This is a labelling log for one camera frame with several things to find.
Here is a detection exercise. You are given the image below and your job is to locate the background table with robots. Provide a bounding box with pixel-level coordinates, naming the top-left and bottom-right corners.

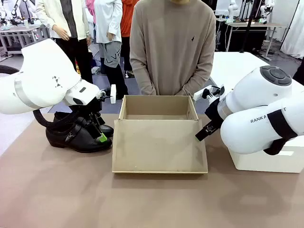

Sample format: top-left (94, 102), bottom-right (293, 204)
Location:
top-left (223, 21), bottom-right (288, 60)

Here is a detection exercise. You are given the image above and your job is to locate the person's left forearm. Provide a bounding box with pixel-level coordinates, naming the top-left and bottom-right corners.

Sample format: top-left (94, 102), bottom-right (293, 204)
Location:
top-left (182, 59), bottom-right (214, 95)

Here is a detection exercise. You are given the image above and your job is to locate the mannequin in white jacket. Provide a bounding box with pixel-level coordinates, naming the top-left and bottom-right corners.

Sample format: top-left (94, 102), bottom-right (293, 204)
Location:
top-left (35, 0), bottom-right (95, 85)

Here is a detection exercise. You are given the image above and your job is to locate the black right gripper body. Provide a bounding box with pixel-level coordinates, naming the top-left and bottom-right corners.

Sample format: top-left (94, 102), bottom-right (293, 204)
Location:
top-left (204, 95), bottom-right (225, 127)

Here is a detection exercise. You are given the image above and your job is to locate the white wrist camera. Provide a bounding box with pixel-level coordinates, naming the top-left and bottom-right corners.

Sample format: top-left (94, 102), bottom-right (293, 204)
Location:
top-left (193, 84), bottom-right (225, 103)
top-left (99, 84), bottom-right (117, 104)

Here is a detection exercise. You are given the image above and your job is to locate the black leather buckle shoe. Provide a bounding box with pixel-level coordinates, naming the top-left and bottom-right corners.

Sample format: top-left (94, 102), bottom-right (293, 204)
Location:
top-left (45, 123), bottom-right (113, 153)
top-left (52, 111), bottom-right (114, 138)

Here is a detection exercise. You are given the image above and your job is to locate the white plastic storage bin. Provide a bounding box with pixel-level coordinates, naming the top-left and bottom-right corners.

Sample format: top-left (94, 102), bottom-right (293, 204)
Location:
top-left (228, 136), bottom-right (304, 174)

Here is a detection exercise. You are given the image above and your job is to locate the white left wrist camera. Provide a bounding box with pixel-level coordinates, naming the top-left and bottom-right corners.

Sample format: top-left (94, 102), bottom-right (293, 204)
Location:
top-left (99, 84), bottom-right (117, 104)

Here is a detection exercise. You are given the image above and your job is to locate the grey background desk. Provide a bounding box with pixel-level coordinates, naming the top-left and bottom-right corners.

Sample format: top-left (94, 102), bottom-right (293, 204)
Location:
top-left (0, 25), bottom-right (52, 57)

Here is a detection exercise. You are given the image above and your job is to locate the orange garment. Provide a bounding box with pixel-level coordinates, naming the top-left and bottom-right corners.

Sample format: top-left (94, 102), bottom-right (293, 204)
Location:
top-left (120, 0), bottom-right (139, 72)

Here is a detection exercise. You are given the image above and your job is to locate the person's right forearm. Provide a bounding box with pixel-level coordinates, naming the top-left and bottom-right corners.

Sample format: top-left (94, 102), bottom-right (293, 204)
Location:
top-left (129, 59), bottom-right (158, 96)

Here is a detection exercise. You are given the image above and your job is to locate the black tripod pole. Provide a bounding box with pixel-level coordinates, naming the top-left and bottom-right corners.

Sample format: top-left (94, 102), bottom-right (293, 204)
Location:
top-left (239, 0), bottom-right (257, 53)

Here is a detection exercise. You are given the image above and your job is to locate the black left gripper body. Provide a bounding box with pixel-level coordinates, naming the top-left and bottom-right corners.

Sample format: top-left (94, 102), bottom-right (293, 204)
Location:
top-left (86, 96), bottom-right (105, 117)

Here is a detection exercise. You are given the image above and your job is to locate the person's beige sweater torso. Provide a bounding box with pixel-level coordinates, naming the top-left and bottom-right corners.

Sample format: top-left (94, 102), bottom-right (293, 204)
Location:
top-left (129, 0), bottom-right (217, 97)

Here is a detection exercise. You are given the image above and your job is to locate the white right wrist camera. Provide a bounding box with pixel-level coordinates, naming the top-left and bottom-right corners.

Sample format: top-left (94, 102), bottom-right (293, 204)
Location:
top-left (193, 84), bottom-right (225, 103)

